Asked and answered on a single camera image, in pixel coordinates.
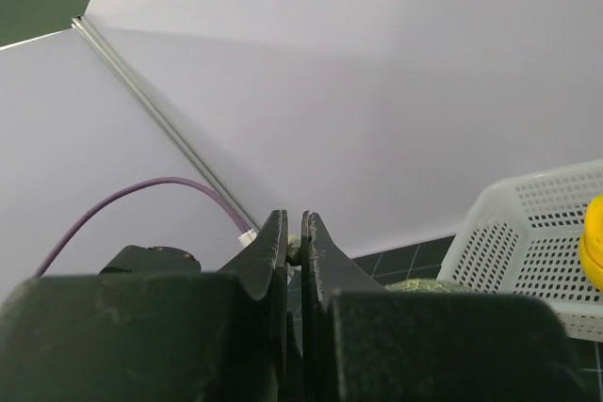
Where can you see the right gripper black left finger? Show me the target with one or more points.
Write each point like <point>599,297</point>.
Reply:
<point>156,336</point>

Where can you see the white perforated plastic basket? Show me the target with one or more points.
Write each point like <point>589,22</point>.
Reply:
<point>521,236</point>

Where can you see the yellow banana bunch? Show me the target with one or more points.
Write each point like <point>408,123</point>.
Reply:
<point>591,243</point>

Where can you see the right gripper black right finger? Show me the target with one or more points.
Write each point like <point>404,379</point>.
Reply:
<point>362,342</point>

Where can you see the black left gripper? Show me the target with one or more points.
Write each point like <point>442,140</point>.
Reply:
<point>161,259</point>

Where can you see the green netted melon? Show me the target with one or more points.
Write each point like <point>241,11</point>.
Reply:
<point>293,259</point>

